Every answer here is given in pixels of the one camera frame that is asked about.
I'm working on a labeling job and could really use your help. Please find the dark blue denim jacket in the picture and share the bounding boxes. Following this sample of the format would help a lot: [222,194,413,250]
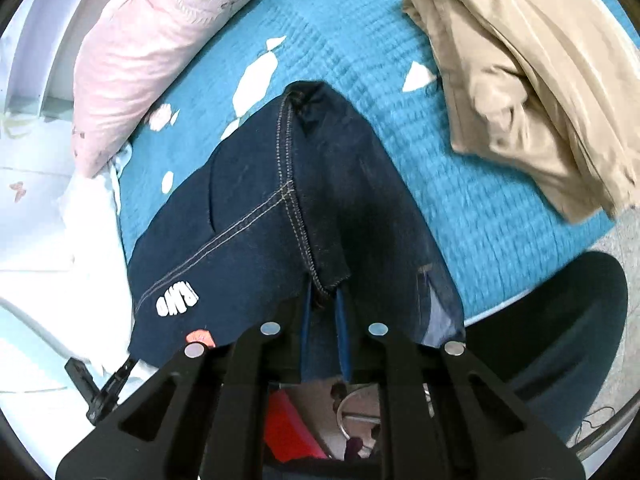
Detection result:
[126,81,467,383]

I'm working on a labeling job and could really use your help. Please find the white pillow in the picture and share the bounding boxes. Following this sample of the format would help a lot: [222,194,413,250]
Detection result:
[47,160,133,368]

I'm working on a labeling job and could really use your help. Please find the person's dark trouser leg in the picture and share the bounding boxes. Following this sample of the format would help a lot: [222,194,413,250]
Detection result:
[465,252,630,448]

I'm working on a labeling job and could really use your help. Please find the folded tan clothes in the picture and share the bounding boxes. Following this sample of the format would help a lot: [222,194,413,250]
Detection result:
[401,0,640,225]

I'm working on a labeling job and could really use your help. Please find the pink quilt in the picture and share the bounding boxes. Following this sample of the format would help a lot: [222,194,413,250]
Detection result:
[71,0,311,178]

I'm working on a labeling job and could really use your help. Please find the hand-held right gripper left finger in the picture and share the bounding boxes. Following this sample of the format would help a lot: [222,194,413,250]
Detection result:
[55,284,314,480]

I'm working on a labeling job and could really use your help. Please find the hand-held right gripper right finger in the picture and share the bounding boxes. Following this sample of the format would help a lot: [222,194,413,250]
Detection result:
[333,291,586,480]

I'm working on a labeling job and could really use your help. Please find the teal quilted bed sheet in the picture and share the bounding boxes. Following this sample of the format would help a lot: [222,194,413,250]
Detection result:
[117,0,618,326]

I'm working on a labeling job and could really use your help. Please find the metal hook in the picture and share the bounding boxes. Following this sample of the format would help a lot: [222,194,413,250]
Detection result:
[336,382,381,442]

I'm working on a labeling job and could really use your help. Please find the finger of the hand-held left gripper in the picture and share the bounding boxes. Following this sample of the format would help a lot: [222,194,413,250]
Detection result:
[100,355,137,397]

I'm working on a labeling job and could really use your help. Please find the red object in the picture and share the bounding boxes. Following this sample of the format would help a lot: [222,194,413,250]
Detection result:
[265,390,326,461]

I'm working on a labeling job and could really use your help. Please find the pale teal bed frame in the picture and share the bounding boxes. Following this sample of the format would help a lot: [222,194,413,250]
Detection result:
[0,297,108,396]

